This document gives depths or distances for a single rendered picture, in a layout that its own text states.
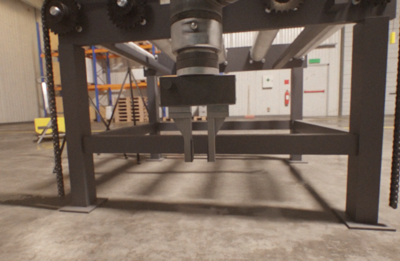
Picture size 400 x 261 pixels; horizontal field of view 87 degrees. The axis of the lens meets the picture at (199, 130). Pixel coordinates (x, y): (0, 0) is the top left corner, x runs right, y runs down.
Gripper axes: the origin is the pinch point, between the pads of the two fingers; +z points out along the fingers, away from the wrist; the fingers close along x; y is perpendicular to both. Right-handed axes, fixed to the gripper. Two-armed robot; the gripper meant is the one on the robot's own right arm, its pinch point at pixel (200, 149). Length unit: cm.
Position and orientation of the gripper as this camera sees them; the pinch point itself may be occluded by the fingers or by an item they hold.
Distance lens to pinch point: 39.7
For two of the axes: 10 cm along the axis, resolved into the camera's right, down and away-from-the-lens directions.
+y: -0.7, 1.0, -9.9
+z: 0.3, 9.9, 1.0
